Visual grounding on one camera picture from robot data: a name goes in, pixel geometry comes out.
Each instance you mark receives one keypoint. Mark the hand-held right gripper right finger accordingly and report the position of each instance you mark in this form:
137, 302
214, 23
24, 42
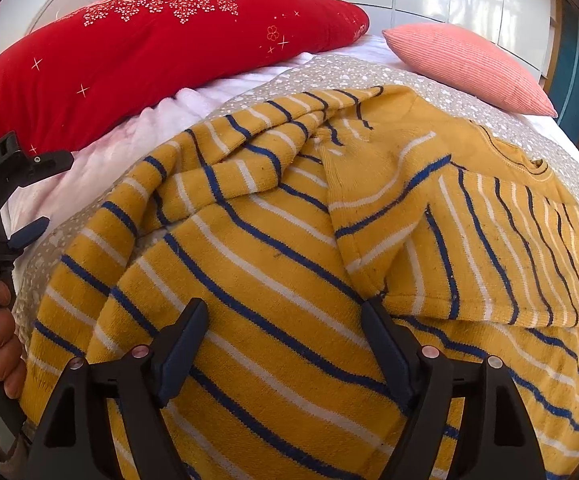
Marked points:
387, 350

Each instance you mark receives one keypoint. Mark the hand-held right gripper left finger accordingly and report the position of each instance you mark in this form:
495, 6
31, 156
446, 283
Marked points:
182, 355

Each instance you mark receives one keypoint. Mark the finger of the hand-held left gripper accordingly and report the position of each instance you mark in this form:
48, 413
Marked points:
29, 232

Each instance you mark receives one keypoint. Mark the yellow striped sweater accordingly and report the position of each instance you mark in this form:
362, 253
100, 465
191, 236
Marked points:
289, 270

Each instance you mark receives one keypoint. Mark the person's left hand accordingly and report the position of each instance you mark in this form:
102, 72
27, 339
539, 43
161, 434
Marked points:
4, 345

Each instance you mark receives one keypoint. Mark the large red floral pillow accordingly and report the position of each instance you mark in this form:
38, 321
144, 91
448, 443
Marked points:
134, 65

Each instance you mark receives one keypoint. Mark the beige spotted blanket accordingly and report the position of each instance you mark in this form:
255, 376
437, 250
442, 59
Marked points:
349, 72

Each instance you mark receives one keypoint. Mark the pink ribbed pillow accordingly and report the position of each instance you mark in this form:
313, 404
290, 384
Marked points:
469, 65

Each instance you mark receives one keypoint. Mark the teal door curtain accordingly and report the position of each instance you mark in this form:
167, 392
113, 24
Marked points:
577, 75

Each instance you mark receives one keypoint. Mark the wooden door frame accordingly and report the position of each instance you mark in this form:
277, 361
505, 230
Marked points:
557, 35

